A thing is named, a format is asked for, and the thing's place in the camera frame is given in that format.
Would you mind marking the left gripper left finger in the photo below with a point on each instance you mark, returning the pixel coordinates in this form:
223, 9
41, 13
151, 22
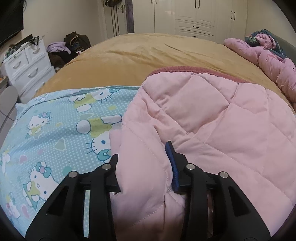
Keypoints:
79, 208

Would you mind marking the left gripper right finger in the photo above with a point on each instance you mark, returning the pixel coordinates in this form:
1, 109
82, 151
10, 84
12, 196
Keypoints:
216, 208

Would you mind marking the pink quilted jacket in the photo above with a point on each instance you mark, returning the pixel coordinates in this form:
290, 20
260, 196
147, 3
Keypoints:
220, 124

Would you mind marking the purple clothes pile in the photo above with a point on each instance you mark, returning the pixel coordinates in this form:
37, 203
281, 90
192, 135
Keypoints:
58, 47

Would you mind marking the white bedroom door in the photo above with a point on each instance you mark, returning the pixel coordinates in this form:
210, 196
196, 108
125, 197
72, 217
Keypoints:
115, 20

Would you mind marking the Hello Kitty blue sheet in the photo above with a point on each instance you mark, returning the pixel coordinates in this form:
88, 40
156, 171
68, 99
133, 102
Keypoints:
52, 135

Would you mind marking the pink crumpled duvet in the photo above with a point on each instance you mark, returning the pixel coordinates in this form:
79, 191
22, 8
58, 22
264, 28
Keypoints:
278, 70

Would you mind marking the white drawer chest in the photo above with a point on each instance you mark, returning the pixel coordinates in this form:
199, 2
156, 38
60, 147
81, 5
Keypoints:
28, 68

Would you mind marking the tan bed blanket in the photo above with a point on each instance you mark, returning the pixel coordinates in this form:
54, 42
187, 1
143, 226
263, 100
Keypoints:
128, 59

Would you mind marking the dark floral pillow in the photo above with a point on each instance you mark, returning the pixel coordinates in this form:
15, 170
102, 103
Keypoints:
265, 39

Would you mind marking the grey bed headboard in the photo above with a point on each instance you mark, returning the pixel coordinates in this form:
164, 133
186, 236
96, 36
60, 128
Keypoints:
283, 48

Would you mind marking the black backpack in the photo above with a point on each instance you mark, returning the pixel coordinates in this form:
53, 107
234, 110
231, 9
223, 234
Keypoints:
76, 42

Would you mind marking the white built-in wardrobe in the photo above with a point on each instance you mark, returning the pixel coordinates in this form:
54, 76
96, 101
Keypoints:
213, 20

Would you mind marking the hanging bags on door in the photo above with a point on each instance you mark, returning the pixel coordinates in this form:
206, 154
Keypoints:
113, 3

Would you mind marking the black wall television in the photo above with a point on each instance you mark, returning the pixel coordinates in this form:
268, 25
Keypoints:
11, 19

